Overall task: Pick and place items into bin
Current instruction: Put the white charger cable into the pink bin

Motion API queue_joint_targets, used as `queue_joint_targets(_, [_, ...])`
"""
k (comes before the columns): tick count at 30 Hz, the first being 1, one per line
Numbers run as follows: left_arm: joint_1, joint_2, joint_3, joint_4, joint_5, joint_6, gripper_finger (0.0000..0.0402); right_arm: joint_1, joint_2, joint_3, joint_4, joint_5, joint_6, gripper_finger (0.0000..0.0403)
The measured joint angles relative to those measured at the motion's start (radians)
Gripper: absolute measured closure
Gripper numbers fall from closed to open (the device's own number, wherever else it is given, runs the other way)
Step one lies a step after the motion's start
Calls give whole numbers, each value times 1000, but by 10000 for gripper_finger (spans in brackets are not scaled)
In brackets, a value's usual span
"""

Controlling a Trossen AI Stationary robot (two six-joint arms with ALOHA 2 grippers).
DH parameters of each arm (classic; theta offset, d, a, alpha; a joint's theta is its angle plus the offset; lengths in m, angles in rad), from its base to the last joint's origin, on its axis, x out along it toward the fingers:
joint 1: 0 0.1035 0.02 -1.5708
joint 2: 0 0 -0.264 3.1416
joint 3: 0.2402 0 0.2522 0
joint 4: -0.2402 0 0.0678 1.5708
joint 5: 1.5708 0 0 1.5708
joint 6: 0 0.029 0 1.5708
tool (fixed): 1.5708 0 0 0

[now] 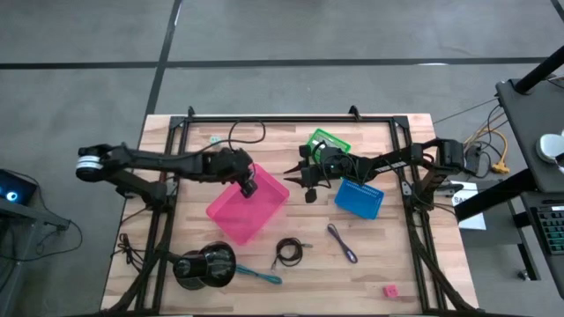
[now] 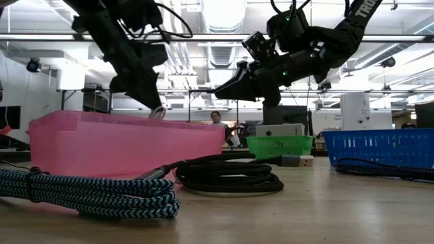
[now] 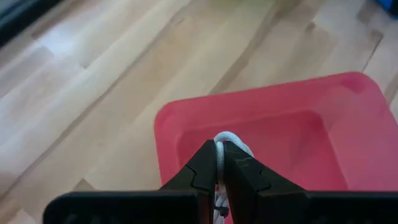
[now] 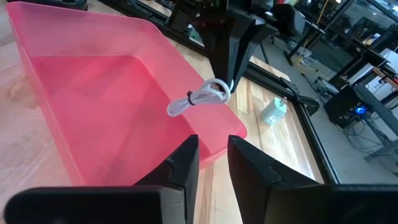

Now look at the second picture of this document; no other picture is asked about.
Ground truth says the black metal rack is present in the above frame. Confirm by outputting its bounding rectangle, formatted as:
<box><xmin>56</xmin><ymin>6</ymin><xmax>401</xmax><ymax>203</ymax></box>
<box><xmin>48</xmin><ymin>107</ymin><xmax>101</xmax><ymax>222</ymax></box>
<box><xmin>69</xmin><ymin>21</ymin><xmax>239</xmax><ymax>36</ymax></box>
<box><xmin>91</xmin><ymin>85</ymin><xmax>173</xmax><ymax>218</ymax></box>
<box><xmin>56</xmin><ymin>87</ymin><xmax>240</xmax><ymax>123</ymax></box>

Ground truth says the red translucent plastic bin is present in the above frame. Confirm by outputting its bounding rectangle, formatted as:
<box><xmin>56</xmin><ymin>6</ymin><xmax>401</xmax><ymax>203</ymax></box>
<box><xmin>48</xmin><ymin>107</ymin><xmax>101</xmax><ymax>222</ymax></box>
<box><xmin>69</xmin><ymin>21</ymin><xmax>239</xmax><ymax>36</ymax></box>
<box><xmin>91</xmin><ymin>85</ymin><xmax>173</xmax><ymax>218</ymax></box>
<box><xmin>28</xmin><ymin>110</ymin><xmax>226</xmax><ymax>179</ymax></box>

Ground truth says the purple braided cable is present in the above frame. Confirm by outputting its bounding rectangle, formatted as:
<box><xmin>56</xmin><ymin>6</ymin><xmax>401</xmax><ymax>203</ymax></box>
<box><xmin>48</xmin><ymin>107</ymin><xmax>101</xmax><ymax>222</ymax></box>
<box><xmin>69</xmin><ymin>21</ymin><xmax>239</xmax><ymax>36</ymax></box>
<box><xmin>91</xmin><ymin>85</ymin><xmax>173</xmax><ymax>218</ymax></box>
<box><xmin>334</xmin><ymin>157</ymin><xmax>434</xmax><ymax>182</ymax></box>

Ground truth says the silver ventilation duct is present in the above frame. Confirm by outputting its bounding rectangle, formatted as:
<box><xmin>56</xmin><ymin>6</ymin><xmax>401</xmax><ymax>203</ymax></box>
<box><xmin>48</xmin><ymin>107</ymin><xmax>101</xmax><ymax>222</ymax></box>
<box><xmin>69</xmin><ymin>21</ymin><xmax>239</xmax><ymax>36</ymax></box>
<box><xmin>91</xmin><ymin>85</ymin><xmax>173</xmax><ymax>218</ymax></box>
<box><xmin>199</xmin><ymin>0</ymin><xmax>248</xmax><ymax>89</ymax></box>

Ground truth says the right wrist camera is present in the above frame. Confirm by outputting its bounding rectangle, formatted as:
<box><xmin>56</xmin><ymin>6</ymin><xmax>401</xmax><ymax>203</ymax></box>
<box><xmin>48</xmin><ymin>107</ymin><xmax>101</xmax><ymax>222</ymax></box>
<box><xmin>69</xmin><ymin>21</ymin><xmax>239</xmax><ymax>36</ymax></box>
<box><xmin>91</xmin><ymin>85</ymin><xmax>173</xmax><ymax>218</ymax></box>
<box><xmin>267</xmin><ymin>9</ymin><xmax>311</xmax><ymax>52</ymax></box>

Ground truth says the green plastic basket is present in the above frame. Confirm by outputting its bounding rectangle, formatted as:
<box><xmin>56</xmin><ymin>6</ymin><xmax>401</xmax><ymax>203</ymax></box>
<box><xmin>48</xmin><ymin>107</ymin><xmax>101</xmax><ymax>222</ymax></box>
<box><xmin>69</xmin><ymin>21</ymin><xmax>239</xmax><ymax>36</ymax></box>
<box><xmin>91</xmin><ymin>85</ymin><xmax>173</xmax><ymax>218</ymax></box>
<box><xmin>245</xmin><ymin>134</ymin><xmax>315</xmax><ymax>161</ymax></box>

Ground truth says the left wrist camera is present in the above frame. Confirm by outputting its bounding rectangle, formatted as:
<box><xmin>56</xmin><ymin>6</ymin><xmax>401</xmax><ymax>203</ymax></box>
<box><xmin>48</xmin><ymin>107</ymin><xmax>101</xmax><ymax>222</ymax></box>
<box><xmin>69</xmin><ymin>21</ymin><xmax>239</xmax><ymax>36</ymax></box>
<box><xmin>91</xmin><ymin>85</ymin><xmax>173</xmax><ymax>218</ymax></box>
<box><xmin>115</xmin><ymin>0</ymin><xmax>164</xmax><ymax>32</ymax></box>

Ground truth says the black USB cable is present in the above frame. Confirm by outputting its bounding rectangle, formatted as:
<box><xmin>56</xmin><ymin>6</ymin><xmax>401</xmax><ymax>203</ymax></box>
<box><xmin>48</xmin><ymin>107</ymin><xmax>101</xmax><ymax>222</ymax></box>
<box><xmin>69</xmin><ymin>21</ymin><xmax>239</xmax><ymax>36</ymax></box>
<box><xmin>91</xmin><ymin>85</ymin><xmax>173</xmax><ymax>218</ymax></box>
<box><xmin>135</xmin><ymin>152</ymin><xmax>315</xmax><ymax>195</ymax></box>

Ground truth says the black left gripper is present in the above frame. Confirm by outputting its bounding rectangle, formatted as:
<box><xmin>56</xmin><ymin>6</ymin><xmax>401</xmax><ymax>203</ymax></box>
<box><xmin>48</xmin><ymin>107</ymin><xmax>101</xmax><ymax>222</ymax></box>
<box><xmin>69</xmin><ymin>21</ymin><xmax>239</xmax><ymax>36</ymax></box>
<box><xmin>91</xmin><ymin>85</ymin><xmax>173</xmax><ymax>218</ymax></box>
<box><xmin>108</xmin><ymin>39</ymin><xmax>170</xmax><ymax>110</ymax></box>

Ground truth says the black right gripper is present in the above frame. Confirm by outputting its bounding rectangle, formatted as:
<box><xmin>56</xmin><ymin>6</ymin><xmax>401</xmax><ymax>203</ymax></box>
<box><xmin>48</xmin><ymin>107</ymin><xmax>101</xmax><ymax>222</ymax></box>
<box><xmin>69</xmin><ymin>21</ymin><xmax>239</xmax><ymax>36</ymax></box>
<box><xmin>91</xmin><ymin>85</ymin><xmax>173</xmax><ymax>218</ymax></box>
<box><xmin>212</xmin><ymin>30</ymin><xmax>329</xmax><ymax>109</ymax></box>

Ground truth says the white machine cabinet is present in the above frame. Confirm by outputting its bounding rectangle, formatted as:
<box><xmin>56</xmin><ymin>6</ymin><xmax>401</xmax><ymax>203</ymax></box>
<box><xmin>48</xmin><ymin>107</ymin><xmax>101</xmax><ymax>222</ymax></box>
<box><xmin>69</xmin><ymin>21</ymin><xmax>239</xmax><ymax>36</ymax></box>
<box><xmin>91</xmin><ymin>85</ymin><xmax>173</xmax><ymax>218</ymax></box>
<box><xmin>340</xmin><ymin>93</ymin><xmax>372</xmax><ymax>131</ymax></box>

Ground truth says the teal braided cable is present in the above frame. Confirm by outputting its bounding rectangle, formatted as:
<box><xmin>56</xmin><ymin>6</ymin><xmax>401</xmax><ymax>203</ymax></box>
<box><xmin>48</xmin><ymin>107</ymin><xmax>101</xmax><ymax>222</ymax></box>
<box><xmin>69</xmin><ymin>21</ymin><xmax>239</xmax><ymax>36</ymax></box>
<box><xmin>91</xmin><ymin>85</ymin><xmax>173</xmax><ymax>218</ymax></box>
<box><xmin>0</xmin><ymin>167</ymin><xmax>181</xmax><ymax>219</ymax></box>

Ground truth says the black ceiling spotlight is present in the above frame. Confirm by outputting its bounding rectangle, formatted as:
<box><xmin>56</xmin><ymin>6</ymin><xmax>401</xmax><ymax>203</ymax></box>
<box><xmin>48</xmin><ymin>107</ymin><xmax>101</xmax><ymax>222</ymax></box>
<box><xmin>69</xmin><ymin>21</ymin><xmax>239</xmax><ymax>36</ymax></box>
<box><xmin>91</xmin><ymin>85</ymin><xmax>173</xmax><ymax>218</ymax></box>
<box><xmin>380</xmin><ymin>56</ymin><xmax>397</xmax><ymax>69</ymax></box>
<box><xmin>26</xmin><ymin>57</ymin><xmax>42</xmax><ymax>74</ymax></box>

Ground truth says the person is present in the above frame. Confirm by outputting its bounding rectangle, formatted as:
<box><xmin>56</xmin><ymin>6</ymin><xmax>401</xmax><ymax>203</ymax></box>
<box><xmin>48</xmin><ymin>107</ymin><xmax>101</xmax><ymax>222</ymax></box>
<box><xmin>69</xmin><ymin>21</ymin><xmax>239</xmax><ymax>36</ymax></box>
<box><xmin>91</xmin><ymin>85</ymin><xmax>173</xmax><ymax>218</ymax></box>
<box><xmin>209</xmin><ymin>110</ymin><xmax>230</xmax><ymax>137</ymax></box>

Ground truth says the black monitor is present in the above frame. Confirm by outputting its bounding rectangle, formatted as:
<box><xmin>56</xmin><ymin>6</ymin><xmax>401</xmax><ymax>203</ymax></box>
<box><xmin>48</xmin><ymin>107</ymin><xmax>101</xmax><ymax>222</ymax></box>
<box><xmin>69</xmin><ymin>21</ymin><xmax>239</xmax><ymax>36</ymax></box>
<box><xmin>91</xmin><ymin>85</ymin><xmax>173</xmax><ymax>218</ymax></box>
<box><xmin>262</xmin><ymin>104</ymin><xmax>310</xmax><ymax>127</ymax></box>

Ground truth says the white product box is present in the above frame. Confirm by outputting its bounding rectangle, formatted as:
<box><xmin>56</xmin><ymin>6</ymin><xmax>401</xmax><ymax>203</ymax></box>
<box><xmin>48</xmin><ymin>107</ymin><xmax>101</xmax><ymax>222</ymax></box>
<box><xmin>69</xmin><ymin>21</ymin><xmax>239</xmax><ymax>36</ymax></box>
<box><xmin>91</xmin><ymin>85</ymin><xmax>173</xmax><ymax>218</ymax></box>
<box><xmin>254</xmin><ymin>123</ymin><xmax>306</xmax><ymax>138</ymax></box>

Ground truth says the white cable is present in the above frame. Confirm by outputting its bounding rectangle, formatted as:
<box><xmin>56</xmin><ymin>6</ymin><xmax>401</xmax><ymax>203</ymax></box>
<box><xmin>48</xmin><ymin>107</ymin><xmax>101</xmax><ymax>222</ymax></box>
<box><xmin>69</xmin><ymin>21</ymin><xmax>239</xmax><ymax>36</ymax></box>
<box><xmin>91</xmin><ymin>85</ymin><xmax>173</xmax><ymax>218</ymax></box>
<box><xmin>148</xmin><ymin>106</ymin><xmax>167</xmax><ymax>121</ymax></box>

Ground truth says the blue plastic basket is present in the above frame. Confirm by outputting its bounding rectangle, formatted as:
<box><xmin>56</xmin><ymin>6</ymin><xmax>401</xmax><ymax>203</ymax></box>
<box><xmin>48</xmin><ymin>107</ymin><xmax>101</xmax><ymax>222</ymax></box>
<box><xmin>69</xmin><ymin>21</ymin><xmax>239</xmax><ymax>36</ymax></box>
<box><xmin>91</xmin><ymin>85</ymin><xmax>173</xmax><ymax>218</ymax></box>
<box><xmin>321</xmin><ymin>127</ymin><xmax>434</xmax><ymax>169</ymax></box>

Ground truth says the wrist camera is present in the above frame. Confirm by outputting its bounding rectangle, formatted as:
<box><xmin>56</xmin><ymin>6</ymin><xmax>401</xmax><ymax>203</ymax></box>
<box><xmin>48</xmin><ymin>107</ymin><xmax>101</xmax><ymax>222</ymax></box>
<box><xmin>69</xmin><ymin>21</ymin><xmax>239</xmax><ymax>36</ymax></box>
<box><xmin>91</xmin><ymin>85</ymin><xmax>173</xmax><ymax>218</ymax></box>
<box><xmin>267</xmin><ymin>9</ymin><xmax>311</xmax><ymax>52</ymax></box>
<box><xmin>115</xmin><ymin>0</ymin><xmax>164</xmax><ymax>32</ymax></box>

